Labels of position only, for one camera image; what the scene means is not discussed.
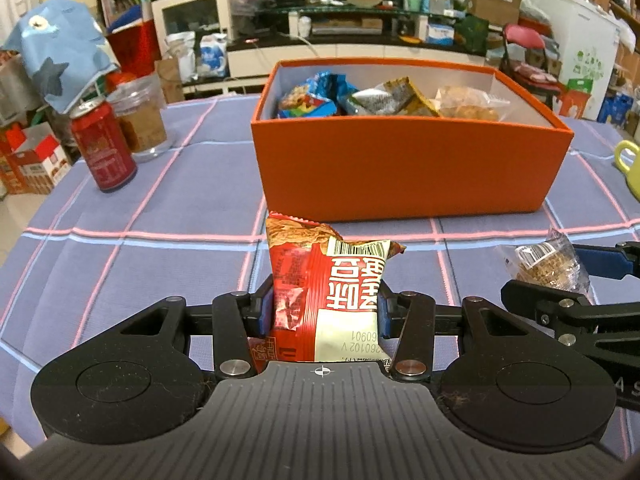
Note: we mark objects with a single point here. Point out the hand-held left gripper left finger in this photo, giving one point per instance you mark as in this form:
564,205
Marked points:
260,310

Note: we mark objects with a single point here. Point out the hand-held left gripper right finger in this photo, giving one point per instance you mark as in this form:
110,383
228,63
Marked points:
384,312

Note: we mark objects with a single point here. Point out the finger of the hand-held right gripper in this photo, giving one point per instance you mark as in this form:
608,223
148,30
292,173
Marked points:
602,262
575,317

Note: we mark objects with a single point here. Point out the small clear granola packet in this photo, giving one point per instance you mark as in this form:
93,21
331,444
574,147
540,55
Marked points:
542,262

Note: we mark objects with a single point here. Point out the red snack packet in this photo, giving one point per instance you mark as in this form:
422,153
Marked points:
310,270

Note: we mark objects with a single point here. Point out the orange cardboard box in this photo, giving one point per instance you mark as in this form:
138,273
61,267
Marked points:
400,165

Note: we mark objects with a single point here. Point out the clear pastry packet white top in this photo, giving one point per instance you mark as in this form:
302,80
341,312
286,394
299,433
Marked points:
467,105

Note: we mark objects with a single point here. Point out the bright blue snack packet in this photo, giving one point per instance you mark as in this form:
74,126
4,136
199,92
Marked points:
310,97

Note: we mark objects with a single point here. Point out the yellow-green mug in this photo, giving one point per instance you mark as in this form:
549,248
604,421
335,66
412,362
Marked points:
631,167

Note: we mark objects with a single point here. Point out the orange and green gift bag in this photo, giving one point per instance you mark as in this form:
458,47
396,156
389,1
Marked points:
582,102

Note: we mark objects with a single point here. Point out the red soda can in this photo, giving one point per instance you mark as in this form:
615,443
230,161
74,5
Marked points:
105,150

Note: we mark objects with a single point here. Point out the clear plastic jar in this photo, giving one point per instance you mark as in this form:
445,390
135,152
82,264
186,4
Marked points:
142,120

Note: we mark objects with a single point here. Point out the white chest freezer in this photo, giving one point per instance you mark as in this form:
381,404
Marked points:
575,35

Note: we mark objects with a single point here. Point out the red folding chair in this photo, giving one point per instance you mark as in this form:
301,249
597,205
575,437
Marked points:
525,37

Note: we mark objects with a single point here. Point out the blue and white bag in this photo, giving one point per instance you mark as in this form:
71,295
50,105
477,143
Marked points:
214,57

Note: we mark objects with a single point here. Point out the white low cabinet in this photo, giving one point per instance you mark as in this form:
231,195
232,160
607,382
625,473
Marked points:
350,57

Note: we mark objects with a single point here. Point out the red and white carton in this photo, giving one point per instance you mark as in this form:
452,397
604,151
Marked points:
35,165

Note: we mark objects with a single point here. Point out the brown cardboard box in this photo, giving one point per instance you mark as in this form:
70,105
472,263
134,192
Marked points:
495,6

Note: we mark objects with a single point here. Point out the red storage box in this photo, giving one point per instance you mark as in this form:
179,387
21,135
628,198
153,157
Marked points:
135,47

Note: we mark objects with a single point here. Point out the white glass-door cabinet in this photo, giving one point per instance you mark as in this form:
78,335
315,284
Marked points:
192,17

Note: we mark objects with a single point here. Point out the blue star-print cloth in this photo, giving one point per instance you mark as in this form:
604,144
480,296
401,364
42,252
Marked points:
55,50

